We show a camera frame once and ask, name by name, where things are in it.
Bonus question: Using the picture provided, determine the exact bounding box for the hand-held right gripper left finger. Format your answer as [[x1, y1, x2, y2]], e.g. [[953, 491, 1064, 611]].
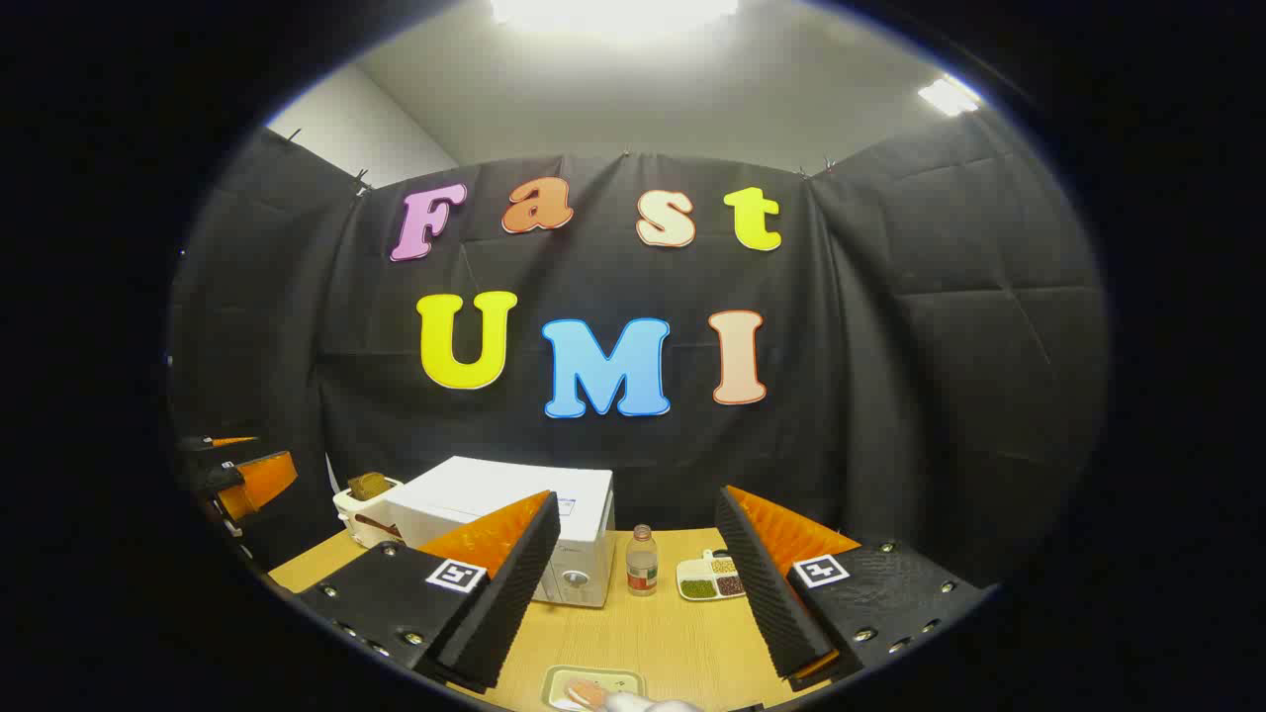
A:
[[297, 489, 562, 695]]

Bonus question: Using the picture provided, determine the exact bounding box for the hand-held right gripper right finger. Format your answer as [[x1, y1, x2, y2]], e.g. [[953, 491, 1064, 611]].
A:
[[714, 485, 991, 693]]

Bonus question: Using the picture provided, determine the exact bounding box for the white microwave oven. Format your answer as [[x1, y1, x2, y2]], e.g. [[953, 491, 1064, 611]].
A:
[[384, 456, 616, 608]]

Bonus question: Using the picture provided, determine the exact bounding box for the divided tray with beans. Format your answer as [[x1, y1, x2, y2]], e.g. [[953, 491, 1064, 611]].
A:
[[677, 550, 748, 602]]

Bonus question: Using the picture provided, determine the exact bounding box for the white toaster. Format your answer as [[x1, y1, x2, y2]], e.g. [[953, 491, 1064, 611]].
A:
[[333, 477, 407, 550]]

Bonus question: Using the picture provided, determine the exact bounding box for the glass bottle with red label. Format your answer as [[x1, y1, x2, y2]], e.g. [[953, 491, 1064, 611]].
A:
[[625, 524, 661, 597]]

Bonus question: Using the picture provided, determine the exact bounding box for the pale green square plate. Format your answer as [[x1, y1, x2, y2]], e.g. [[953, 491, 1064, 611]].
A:
[[541, 666, 646, 712]]

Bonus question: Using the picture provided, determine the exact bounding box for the black backdrop cloth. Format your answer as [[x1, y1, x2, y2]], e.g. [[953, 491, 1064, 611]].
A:
[[168, 129, 1109, 594]]

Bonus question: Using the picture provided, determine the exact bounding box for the small ceiling light panel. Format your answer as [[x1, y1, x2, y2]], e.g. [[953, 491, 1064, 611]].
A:
[[918, 77, 982, 118]]

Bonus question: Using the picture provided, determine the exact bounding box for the large ceiling light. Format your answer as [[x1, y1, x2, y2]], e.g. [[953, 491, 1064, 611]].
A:
[[492, 0, 740, 36]]

